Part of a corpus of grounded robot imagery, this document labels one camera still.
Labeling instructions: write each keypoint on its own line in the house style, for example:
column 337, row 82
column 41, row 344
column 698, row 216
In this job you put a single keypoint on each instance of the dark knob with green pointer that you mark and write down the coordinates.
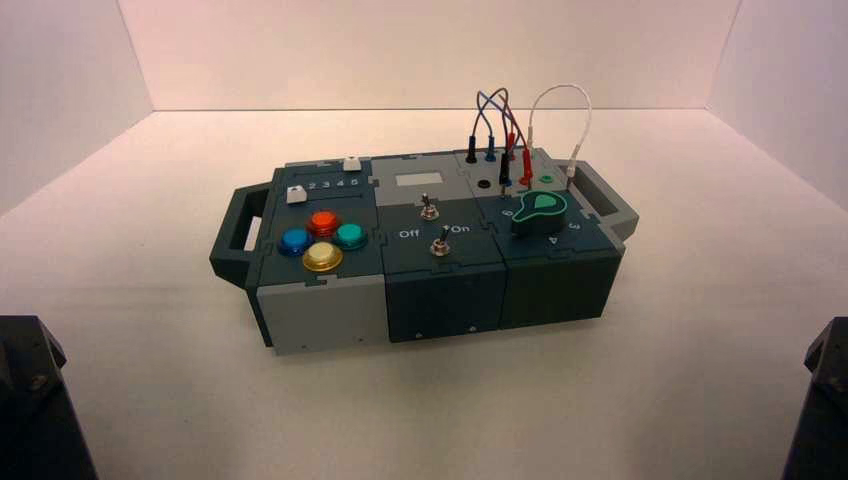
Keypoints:
column 540, row 215

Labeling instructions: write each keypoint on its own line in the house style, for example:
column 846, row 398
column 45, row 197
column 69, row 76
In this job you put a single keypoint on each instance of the white rectangular display window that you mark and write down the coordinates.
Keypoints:
column 419, row 179

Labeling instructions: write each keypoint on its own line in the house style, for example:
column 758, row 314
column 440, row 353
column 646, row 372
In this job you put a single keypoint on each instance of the teal round push button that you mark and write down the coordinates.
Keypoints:
column 350, row 236

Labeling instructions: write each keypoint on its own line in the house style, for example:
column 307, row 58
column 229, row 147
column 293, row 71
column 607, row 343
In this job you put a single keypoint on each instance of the black round socket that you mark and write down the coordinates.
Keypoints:
column 483, row 183

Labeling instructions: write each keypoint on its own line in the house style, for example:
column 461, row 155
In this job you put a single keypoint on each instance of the red round push button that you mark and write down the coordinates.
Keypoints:
column 324, row 223

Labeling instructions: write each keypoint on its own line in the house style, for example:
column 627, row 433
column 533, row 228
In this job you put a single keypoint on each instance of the yellow round push button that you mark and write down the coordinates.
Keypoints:
column 322, row 256

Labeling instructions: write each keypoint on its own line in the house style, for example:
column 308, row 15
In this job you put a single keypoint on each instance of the white slider cap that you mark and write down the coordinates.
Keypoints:
column 352, row 164
column 296, row 195

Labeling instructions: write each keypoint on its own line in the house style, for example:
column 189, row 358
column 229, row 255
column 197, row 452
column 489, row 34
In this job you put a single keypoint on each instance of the blue round push button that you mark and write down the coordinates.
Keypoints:
column 295, row 242

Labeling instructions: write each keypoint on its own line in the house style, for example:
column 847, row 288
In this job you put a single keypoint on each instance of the grey and teal control box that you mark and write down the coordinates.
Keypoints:
column 318, row 318

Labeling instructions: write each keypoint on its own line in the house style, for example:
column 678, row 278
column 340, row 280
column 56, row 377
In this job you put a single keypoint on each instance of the green round socket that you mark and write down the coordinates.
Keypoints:
column 546, row 179

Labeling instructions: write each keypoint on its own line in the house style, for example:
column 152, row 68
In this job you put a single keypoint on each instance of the metal toggle switch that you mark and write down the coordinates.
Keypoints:
column 438, row 248
column 428, row 212

